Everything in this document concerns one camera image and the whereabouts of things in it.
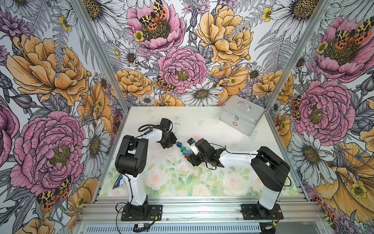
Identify blue long lego brick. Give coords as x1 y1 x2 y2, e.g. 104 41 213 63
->
183 150 193 155

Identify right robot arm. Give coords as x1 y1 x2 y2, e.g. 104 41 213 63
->
187 138 290 221

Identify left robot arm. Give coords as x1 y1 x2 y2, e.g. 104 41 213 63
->
115 118 177 221

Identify silver first aid case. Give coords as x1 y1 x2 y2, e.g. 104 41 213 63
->
220 96 265 136

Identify blue white packet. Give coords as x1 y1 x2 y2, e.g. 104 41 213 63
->
113 175 123 189

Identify small green circuit board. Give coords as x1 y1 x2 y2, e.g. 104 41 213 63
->
132 223 149 233

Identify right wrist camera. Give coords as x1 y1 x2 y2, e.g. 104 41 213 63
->
187 138 199 156

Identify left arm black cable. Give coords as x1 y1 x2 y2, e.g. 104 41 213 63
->
138 123 164 136

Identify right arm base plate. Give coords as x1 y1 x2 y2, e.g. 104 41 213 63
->
240 203 284 221

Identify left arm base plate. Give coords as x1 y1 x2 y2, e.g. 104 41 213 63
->
121 204 163 221

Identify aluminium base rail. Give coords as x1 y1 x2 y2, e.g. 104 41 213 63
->
78 197 324 224

